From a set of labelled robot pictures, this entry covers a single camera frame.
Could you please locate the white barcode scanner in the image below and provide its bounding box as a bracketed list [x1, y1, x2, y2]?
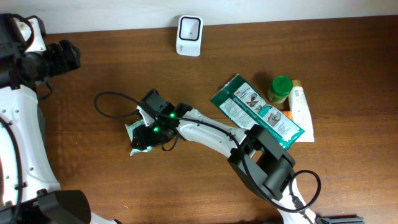
[176, 15, 203, 57]

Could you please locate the green lid spice jar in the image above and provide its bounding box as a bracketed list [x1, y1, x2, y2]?
[267, 76, 293, 104]

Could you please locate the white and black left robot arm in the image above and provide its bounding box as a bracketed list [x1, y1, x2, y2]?
[1, 13, 106, 223]

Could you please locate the orange snack packet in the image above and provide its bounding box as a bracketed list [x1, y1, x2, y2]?
[282, 111, 293, 121]

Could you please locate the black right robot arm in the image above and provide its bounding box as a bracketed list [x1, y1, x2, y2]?
[131, 90, 364, 223]

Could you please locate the white tube with gold cap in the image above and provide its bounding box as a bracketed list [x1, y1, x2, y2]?
[288, 80, 315, 142]

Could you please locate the pale green wipes packet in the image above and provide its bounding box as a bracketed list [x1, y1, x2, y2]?
[125, 119, 152, 157]

